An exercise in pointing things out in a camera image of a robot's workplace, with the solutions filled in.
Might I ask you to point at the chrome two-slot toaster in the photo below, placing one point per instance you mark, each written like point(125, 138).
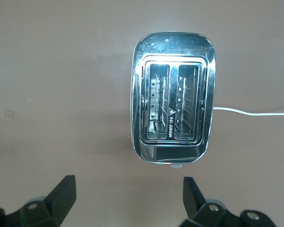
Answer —
point(156, 47)

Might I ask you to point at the brown tape square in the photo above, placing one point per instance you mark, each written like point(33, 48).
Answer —
point(9, 114)

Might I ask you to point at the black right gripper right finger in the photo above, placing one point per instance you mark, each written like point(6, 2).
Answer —
point(194, 203)

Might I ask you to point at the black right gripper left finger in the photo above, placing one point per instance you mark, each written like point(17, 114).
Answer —
point(59, 201)

